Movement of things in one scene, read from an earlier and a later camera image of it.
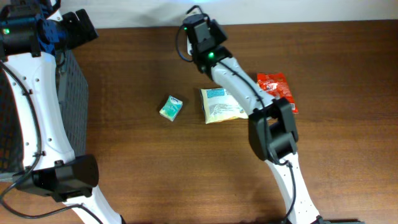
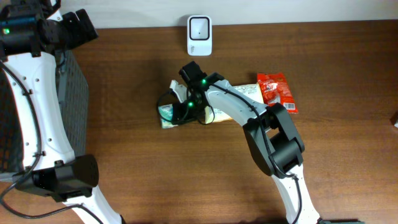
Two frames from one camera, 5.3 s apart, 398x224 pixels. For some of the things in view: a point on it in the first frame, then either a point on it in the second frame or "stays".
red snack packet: x=275 y=84 stays
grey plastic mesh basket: x=73 y=96 stays
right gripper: x=204 y=34 -> x=179 y=115
